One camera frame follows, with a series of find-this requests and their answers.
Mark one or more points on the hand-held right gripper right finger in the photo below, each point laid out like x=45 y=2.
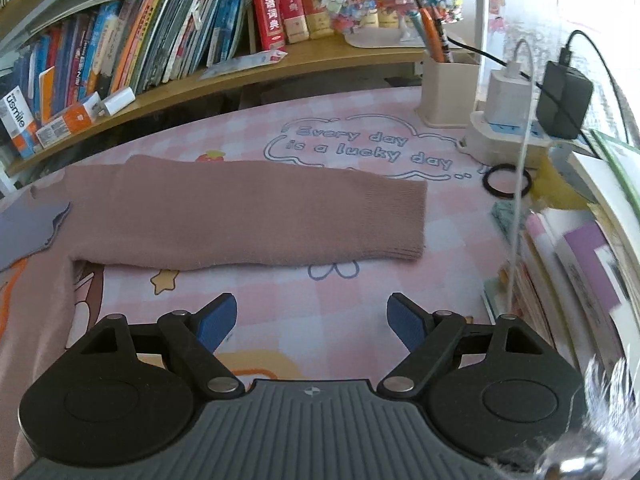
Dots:
x=405 y=322

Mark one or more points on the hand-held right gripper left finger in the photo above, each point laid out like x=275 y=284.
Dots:
x=217 y=322

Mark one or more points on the dusty pink knit sweater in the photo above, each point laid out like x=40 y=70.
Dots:
x=250 y=215

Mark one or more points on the lavender knit garment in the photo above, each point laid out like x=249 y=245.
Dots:
x=25 y=230

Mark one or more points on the pink checked printed mat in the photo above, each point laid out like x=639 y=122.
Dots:
x=350 y=280

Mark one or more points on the stack of flat-lying books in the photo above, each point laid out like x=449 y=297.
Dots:
x=585 y=260

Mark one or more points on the white power strip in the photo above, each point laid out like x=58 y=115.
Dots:
x=500 y=142

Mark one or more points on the yellow cloth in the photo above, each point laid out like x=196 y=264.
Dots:
x=557 y=187

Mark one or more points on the white fluffy fur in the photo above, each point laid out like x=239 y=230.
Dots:
x=612 y=390

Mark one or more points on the silver metal clasp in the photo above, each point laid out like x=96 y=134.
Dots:
x=580 y=465

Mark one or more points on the beige pen holder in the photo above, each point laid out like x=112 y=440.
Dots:
x=447 y=92

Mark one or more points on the white charger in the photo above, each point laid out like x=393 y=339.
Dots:
x=507 y=95

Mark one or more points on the white orange long box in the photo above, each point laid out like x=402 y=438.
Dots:
x=67 y=120

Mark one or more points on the light blue leaflet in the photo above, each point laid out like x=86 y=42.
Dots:
x=240 y=64

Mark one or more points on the black power adapter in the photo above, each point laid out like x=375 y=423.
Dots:
x=565 y=100

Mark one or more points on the wooden bookshelf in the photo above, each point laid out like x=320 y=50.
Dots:
x=325 y=57

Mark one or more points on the white orange tall box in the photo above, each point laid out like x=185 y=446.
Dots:
x=17 y=122

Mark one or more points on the black orange pen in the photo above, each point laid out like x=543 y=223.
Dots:
x=444 y=40

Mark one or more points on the orange marker pen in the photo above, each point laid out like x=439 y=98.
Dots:
x=432 y=35

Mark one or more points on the row of colourful books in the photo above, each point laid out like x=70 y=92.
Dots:
x=150 y=35

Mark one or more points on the thick red dictionary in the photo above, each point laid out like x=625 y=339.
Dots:
x=269 y=10

